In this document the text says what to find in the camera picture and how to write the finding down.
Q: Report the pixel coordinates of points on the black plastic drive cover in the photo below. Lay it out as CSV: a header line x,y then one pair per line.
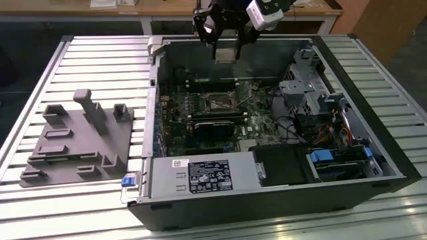
x,y
283,165

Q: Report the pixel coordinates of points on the black graphics card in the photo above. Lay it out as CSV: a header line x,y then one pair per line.
x,y
213,132

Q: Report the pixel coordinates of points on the blue disk carrier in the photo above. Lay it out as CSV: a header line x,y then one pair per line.
x,y
320,156

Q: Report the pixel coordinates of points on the silver CPU plate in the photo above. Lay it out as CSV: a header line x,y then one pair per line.
x,y
224,56

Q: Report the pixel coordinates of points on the white box on desk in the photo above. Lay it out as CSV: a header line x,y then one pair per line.
x,y
103,4
127,2

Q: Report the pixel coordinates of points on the silver metal drive cage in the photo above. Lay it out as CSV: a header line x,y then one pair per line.
x,y
296,87

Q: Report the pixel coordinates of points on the silver chipset heatsink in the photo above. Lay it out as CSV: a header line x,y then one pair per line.
x,y
245,145

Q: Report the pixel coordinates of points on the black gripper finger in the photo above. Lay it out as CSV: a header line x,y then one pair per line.
x,y
239,37
204,27

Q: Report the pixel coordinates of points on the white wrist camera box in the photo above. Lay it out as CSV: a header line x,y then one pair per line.
x,y
267,15

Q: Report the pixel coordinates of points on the grey parts rack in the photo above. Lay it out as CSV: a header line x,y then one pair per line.
x,y
76,150

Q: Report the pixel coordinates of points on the green motherboard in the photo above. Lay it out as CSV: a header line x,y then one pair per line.
x,y
263,125

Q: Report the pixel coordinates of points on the CPU socket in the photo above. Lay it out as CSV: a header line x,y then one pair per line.
x,y
220,102

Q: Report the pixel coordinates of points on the silver power supply unit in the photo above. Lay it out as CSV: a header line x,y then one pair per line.
x,y
167,175

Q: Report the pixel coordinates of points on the blue plastic clip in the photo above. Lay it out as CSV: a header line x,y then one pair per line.
x,y
367,153

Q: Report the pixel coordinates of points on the black PC case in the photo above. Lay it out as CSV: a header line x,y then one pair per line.
x,y
233,215

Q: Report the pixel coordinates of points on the wooden cabinet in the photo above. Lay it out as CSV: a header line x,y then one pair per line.
x,y
383,25

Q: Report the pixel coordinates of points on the black RAM slot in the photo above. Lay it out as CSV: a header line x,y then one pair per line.
x,y
216,88
216,81
216,114
216,119

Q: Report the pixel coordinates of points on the wooden desk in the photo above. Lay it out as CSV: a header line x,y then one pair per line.
x,y
167,11

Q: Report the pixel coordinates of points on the blue case latch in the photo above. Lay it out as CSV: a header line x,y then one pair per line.
x,y
129,181

